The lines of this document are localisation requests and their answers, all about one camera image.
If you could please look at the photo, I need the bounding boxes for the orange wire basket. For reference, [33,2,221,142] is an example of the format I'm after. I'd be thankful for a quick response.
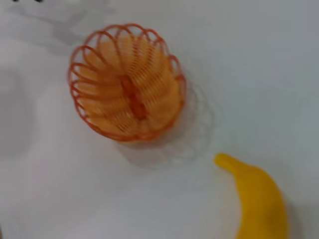
[66,23,188,145]

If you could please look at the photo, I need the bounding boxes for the yellow banana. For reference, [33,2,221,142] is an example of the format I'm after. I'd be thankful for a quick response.
[213,152,290,239]

